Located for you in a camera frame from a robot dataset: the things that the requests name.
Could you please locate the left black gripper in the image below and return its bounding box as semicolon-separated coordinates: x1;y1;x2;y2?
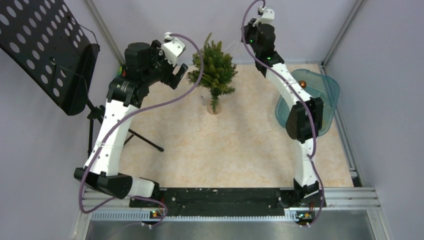
143;40;188;89

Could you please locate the small green christmas tree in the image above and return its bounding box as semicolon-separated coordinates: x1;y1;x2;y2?
187;33;238;115

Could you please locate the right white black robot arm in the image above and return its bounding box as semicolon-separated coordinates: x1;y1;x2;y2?
241;18;325;207

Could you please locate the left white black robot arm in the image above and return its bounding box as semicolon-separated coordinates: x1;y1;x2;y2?
73;37;188;207

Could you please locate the copper bauble ornament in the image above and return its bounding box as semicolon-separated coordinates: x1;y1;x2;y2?
298;80;307;89

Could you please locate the teal plastic tray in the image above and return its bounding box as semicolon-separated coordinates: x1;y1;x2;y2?
274;69;340;136

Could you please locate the black perforated music stand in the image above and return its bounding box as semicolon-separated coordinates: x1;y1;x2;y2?
0;0;165;158

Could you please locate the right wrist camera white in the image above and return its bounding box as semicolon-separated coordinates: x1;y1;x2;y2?
254;6;275;26

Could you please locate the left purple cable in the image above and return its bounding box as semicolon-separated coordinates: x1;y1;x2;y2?
78;33;205;229

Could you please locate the purple cable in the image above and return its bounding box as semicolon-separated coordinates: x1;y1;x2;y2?
241;0;326;227
78;33;205;229

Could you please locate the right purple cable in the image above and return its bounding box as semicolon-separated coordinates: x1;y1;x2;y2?
241;0;326;227

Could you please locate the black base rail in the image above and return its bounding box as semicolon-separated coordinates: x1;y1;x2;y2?
129;187;327;217

